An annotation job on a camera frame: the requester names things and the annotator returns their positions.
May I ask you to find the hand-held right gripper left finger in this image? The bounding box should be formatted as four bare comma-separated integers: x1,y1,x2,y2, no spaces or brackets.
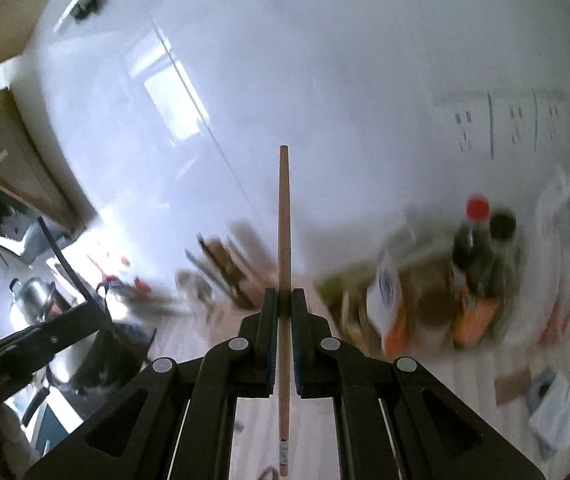
24,287,280,480

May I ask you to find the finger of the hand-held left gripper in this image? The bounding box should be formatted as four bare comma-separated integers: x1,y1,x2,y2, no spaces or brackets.
0,302,116,361
0,355,53,403

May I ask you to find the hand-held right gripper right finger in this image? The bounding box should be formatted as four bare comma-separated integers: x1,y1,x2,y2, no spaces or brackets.
290,287,548,480

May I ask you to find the pink cylindrical utensil holder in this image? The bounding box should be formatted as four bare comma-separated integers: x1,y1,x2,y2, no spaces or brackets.
185,270,271,346

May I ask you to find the dark wooden chopstick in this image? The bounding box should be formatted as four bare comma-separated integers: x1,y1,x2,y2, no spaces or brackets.
196,232,256,311

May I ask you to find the banded light wooden chopstick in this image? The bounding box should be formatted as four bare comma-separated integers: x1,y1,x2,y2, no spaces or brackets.
277,145,292,478

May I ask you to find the orange packet with white label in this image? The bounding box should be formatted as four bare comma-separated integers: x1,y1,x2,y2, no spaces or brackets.
365,250,411,356

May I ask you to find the jar with brown contents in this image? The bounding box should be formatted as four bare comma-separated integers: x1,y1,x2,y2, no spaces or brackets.
412,282,458,333

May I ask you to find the cat printed striped table mat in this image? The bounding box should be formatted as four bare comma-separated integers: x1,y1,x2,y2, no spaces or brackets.
155,300,570,480

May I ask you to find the red capped soy sauce bottle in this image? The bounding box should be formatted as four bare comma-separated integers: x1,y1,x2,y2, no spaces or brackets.
448,196,503,346

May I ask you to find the brown card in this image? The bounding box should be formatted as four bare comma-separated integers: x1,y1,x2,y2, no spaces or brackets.
494,371,533,406

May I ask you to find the dark capped bottle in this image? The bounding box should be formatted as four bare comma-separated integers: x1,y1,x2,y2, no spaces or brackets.
489,212,521,281

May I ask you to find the blue card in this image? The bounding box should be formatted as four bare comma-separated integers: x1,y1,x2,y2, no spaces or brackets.
525,370,558,413

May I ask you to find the white paper slip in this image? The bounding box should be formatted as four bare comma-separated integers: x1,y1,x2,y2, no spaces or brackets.
528,372,570,461

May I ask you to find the clear plastic bag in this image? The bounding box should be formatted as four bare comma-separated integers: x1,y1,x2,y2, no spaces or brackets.
532,165,570,346

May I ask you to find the brown wall cabinet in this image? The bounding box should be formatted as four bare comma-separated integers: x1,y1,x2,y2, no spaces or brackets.
0,87,98,233

